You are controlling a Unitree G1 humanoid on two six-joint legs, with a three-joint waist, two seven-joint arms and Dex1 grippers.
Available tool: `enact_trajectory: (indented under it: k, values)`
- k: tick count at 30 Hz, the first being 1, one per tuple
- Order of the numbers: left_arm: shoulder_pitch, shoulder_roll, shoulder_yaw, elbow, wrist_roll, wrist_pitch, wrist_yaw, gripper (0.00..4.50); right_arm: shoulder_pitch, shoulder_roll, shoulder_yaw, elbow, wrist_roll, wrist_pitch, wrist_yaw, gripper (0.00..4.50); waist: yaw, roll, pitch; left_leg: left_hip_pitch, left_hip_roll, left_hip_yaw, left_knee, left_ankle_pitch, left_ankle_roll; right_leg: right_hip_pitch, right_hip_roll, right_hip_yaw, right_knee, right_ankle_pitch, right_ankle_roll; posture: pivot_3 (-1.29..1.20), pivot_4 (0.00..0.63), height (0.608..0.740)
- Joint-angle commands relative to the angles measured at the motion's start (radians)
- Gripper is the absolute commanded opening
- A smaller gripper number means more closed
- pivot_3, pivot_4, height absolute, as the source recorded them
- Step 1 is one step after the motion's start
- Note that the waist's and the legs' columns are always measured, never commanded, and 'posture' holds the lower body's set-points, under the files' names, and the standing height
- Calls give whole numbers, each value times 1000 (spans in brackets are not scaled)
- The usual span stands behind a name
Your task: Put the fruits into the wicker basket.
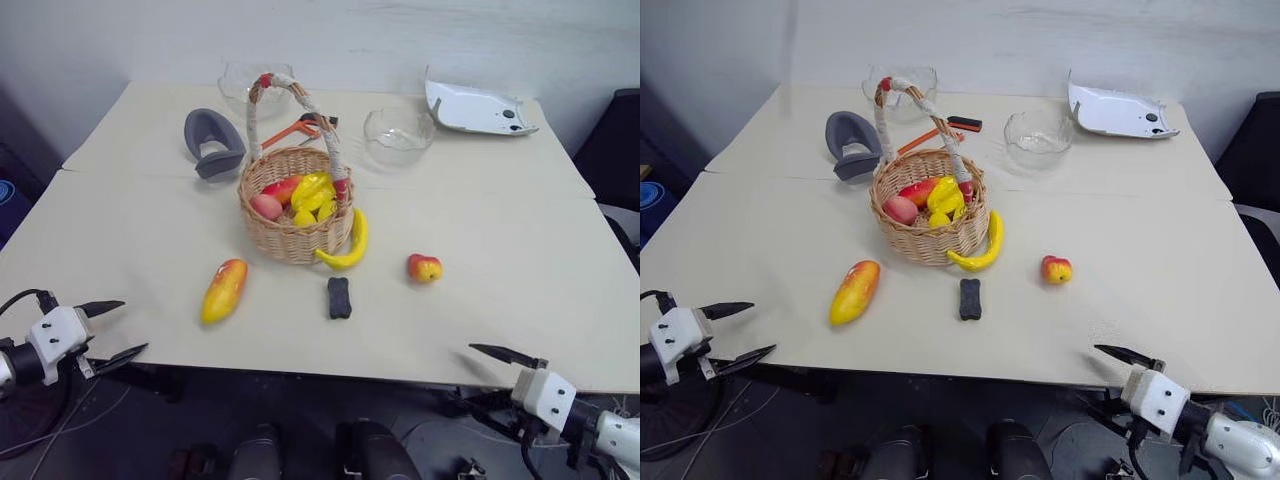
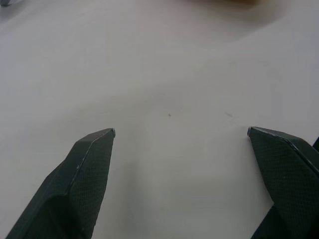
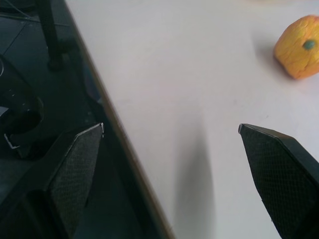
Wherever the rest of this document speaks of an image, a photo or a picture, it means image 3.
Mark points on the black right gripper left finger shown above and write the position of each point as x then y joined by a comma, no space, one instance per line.
72,171

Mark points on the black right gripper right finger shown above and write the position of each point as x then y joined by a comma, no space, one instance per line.
281,179

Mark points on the orange toy pumpkin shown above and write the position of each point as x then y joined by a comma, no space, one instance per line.
297,49

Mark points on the black robot foot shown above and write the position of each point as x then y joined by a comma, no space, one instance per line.
21,122

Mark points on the black table leg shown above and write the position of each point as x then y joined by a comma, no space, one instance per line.
51,32

